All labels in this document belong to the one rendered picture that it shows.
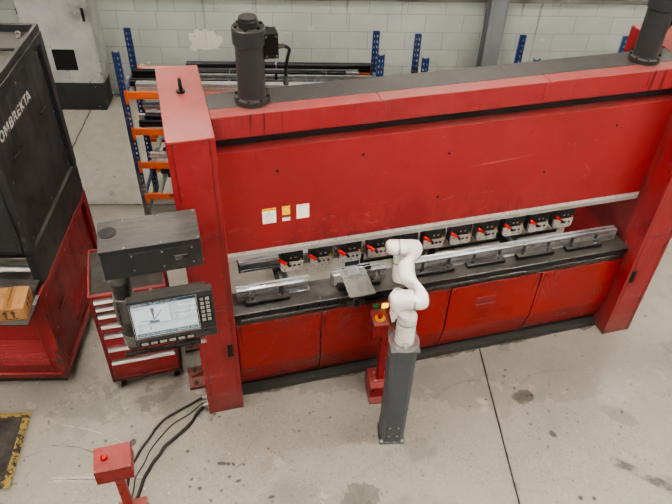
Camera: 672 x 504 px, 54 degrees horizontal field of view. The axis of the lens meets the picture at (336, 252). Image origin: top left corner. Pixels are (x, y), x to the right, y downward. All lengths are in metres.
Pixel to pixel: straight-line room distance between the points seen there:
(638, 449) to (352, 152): 2.97
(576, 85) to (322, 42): 4.54
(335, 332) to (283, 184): 1.32
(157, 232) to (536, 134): 2.42
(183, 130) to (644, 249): 3.47
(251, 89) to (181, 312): 1.26
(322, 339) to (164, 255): 1.74
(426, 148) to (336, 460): 2.21
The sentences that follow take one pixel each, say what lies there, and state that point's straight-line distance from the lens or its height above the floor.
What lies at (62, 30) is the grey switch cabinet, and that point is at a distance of 8.36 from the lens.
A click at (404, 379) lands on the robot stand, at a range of 4.31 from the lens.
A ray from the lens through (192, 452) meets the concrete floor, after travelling 4.90.
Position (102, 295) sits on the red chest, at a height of 1.00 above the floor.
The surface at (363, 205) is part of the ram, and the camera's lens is 4.21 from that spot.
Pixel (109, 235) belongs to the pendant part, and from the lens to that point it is 3.49.
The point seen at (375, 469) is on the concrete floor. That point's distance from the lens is 4.78.
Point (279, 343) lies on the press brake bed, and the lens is 4.74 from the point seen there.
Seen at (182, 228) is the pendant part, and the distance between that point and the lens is 3.46.
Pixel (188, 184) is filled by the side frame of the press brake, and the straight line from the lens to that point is 3.61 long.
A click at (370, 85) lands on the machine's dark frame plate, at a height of 2.30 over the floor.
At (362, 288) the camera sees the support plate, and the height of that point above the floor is 1.00.
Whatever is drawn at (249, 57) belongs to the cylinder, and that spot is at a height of 2.58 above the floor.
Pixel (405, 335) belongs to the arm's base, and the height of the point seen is 1.12.
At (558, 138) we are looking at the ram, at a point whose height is 1.88.
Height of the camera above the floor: 4.10
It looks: 41 degrees down
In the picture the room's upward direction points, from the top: 2 degrees clockwise
